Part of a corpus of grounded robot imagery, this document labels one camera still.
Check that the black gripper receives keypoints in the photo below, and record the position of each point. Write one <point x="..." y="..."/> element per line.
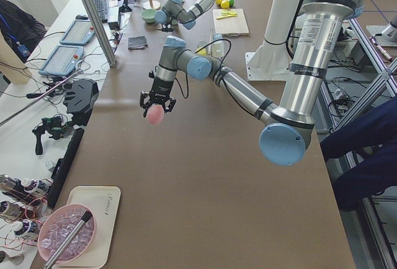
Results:
<point x="167" y="26"/>
<point x="161" y="88"/>

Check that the pink plastic cup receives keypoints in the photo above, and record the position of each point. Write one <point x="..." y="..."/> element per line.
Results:
<point x="155" y="114"/>

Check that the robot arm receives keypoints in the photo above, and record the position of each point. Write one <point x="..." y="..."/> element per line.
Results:
<point x="174" y="10"/>
<point x="284" y="107"/>

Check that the grey cup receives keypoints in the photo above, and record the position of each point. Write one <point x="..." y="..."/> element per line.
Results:
<point x="201" y="44"/>

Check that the yellow cup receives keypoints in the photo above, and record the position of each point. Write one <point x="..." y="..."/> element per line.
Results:
<point x="202" y="51"/>

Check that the light blue cup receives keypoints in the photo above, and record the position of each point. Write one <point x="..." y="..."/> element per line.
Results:
<point x="216" y="37"/>

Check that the white cup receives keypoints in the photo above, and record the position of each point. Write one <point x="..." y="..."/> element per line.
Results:
<point x="218" y="49"/>

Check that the mint green bowl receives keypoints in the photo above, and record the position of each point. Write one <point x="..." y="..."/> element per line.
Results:
<point x="148" y="15"/>

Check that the grey folded cloth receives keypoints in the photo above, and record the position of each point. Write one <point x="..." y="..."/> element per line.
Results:
<point x="137" y="42"/>

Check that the yellow plastic knife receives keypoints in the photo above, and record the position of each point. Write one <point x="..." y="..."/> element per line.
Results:
<point x="225" y="16"/>

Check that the black keyboard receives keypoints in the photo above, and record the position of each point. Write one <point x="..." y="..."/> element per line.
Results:
<point x="102" y="7"/>

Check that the wooden cutting board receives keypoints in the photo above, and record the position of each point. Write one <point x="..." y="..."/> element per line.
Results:
<point x="230" y="26"/>

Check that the black plastic gripper housing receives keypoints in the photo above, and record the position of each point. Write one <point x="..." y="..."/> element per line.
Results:
<point x="79" y="101"/>

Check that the blue teach pendant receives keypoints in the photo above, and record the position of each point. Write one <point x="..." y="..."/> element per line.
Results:
<point x="79" y="33"/>
<point x="62" y="61"/>

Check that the black computer mouse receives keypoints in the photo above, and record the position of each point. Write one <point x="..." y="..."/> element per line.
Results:
<point x="81" y="17"/>

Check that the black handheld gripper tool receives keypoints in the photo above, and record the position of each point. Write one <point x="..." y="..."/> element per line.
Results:
<point x="54" y="126"/>

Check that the cream plastic tray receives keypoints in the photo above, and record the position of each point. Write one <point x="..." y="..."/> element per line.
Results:
<point x="103" y="202"/>

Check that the black flat bar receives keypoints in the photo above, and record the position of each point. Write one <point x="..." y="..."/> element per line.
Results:
<point x="62" y="168"/>

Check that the metal rod black tip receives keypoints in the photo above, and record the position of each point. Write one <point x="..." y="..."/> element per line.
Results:
<point x="69" y="238"/>

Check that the pink bowl of ice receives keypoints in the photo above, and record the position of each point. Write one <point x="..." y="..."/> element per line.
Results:
<point x="58" y="225"/>

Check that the white wire cup holder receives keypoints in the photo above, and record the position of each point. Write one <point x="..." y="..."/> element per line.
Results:
<point x="209" y="44"/>

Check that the aluminium frame post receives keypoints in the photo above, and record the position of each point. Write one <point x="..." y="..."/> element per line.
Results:
<point x="100" y="31"/>

